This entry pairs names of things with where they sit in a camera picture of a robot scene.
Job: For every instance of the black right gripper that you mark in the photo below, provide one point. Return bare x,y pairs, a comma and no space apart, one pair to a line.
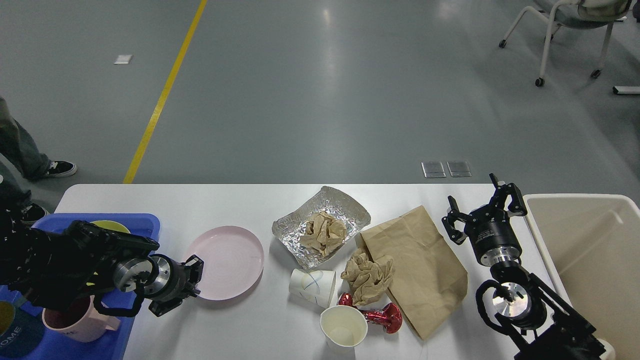
493,241

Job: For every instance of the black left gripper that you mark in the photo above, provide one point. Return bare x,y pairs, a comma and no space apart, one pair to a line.
163,279

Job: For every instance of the pink plate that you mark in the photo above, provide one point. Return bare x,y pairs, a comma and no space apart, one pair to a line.
233,258

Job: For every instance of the pink mug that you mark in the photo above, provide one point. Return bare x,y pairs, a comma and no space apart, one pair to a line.
81,322

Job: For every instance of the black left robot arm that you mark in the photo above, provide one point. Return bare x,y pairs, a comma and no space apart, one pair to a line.
52,270

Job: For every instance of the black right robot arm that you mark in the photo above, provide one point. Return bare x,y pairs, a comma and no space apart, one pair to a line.
515,302

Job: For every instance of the right metal floor socket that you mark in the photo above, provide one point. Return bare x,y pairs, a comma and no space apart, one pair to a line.
459,169

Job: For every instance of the metal floor socket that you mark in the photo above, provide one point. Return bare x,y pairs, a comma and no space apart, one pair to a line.
459,169
433,169

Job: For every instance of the blue plastic tray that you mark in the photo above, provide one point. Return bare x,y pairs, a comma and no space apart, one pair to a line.
112,344

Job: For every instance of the left metal floor socket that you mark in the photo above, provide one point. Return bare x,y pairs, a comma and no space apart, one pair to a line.
433,169

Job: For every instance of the brown paper bag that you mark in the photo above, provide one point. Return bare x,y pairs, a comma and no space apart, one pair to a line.
429,281

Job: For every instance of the yellow-green plate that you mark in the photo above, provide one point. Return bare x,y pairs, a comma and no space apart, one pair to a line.
112,227

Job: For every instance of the beige plastic bin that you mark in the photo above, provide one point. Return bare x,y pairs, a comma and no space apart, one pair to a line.
590,245

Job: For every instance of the crumpled aluminium foil tray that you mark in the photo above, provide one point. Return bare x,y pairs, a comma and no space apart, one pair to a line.
331,201

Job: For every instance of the crumpled brown paper ball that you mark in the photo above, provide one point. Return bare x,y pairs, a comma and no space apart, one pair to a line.
368,279

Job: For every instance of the red foil wrapper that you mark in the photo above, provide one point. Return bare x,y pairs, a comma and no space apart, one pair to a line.
390,317

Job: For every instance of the patterned paper cup lying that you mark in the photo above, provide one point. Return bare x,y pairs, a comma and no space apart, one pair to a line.
316,286

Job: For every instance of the crumpled brown paper in foil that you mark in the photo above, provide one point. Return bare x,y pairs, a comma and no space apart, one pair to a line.
323,233

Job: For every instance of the dark blue mug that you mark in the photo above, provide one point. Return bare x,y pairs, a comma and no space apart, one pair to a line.
21,328

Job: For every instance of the white paper cup upright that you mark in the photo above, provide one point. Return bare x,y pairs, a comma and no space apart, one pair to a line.
344,328

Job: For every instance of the person's near leg and shoe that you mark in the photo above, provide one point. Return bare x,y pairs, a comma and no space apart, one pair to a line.
12,195

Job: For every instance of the person's leg and shoe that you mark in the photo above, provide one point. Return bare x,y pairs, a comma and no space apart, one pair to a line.
18,146
12,195

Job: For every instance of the white bar on floor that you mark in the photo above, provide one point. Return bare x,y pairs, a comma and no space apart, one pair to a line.
626,90

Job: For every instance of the person's far leg and shoe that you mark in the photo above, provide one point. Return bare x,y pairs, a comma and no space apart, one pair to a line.
18,146

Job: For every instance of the white office chair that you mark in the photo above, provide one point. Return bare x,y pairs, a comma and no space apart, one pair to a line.
576,14

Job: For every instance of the white paper scrap on floor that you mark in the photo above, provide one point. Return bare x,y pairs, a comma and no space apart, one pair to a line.
123,59

